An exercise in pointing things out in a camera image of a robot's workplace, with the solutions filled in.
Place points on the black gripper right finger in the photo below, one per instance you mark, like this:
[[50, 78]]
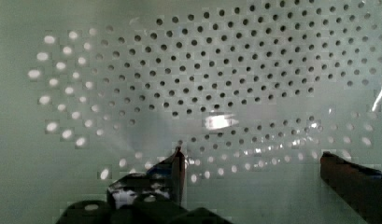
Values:
[[359, 186]]

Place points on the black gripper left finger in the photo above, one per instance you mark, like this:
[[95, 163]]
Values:
[[165, 178]]

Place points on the mint green plastic strainer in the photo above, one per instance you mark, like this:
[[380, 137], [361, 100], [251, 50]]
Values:
[[253, 92]]

